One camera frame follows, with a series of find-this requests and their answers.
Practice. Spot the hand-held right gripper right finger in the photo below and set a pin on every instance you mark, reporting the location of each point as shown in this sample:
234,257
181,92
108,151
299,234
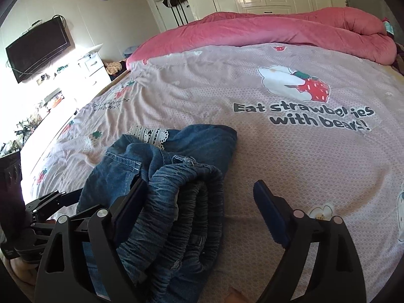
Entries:
269,209

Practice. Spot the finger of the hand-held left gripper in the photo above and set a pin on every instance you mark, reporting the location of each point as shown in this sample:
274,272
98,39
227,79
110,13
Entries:
53,200
39,228

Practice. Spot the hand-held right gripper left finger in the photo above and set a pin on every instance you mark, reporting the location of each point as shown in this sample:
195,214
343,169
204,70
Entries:
132,202

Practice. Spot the blue denim pants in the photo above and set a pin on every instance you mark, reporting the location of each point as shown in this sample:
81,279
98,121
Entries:
189,195

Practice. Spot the pink strawberry printed bed sheet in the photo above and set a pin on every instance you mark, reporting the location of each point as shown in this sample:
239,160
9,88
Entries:
284,151

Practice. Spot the framed picture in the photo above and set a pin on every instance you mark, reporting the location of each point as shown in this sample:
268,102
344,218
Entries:
53,97

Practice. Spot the brown patterned cloth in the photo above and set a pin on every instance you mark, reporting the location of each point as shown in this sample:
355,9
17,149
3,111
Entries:
114,68

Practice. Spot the white dresser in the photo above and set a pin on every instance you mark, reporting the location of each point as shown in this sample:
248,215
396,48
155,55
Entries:
91,66

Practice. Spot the pink quilt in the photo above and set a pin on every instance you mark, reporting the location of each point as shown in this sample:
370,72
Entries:
252,28

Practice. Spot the white door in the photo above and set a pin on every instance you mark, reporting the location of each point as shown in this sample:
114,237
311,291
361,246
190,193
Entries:
197,4

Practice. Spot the teal patterned cloth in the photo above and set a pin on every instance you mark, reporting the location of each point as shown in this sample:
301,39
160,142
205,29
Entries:
389,25

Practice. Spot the grey quilted pillow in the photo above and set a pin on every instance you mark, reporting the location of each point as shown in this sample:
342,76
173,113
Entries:
363,0

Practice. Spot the black wall television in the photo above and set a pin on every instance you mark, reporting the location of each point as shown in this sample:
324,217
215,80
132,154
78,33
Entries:
38,50

